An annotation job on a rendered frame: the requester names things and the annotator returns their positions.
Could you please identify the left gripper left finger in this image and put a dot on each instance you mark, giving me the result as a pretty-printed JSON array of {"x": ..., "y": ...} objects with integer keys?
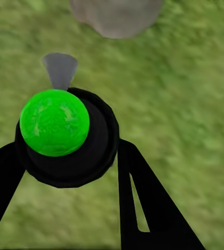
[{"x": 11, "y": 172}]

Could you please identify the tree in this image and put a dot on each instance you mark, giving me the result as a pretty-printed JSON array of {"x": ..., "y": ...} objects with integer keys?
[{"x": 117, "y": 19}]

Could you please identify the pesticide atomizer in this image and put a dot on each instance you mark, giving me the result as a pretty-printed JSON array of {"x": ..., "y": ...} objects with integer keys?
[{"x": 66, "y": 137}]

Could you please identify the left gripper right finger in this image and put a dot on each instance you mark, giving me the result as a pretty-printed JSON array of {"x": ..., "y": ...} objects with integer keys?
[{"x": 168, "y": 228}]

